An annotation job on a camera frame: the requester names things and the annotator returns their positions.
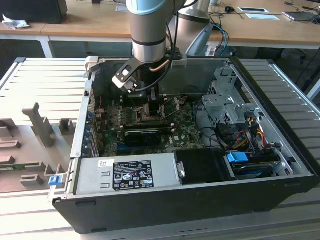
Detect metal socket cover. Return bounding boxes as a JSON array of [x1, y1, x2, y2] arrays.
[[161, 97, 187, 120]]

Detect CPU socket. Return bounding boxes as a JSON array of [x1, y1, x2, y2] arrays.
[[134, 103, 165, 124]]

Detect black graphics card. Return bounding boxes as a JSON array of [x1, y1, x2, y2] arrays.
[[124, 128, 162, 147]]

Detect green motherboard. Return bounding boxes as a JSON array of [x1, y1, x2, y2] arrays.
[[96, 96, 206, 157]]

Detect wooden desk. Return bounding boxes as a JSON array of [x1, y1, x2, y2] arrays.
[[0, 21, 51, 60], [41, 0, 320, 51]]

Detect metal drive cage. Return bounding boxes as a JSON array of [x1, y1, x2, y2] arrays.
[[201, 66, 264, 126]]

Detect black plastic shroud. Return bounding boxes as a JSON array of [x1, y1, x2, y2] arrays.
[[173, 148, 226, 185]]

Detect grey power supply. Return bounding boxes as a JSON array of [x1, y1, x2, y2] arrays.
[[73, 152, 187, 197]]

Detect hard disk in blue carrier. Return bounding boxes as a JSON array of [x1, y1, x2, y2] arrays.
[[225, 150, 280, 180]]

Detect black box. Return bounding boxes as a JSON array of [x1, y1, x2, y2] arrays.
[[0, 0, 69, 25]]

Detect black PC case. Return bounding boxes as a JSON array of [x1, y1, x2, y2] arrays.
[[47, 56, 320, 235]]

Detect grey parts rack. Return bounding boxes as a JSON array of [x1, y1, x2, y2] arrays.
[[0, 102, 77, 194]]

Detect blue case latch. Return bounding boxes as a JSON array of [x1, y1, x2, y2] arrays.
[[49, 175, 63, 187]]

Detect crumpled white paper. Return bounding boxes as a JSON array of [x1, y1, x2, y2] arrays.
[[1, 13, 31, 31]]

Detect green RAM stick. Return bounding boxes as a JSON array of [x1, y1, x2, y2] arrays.
[[0, 163, 42, 171]]

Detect copper coloured cable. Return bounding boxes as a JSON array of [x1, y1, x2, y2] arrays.
[[149, 60, 169, 74]]

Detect black camera bracket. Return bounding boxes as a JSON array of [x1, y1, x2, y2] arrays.
[[115, 57, 145, 83]]

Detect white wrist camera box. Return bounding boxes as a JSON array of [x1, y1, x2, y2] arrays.
[[111, 71, 139, 95]]

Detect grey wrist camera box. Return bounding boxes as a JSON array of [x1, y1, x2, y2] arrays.
[[171, 58, 188, 69]]

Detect yellow red power wires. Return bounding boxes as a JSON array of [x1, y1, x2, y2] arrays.
[[234, 116, 266, 151]]

